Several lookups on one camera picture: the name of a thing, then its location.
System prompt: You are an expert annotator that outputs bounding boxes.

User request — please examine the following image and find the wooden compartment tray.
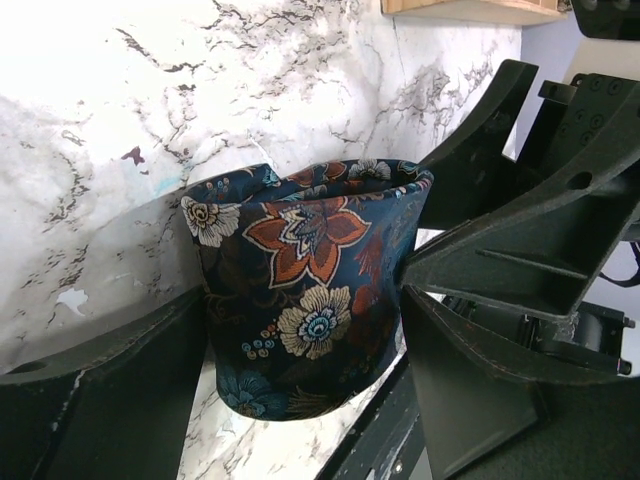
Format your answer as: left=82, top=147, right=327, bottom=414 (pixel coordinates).
left=381, top=0, right=566, bottom=26

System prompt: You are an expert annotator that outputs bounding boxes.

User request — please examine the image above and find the black metal base rail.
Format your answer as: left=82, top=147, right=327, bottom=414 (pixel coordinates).
left=316, top=355, right=425, bottom=480

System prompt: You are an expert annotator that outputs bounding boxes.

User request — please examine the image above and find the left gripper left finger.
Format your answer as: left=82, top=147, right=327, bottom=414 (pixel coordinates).
left=1, top=288, right=207, bottom=479

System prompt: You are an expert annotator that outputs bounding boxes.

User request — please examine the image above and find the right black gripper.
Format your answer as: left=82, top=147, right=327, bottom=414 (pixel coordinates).
left=402, top=58, right=640, bottom=376

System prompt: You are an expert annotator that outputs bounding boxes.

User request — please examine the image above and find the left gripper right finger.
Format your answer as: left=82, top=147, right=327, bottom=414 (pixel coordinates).
left=401, top=286, right=639, bottom=479

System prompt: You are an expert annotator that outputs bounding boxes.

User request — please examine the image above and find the navy floral tie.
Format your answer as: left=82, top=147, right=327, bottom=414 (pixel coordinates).
left=181, top=158, right=434, bottom=421

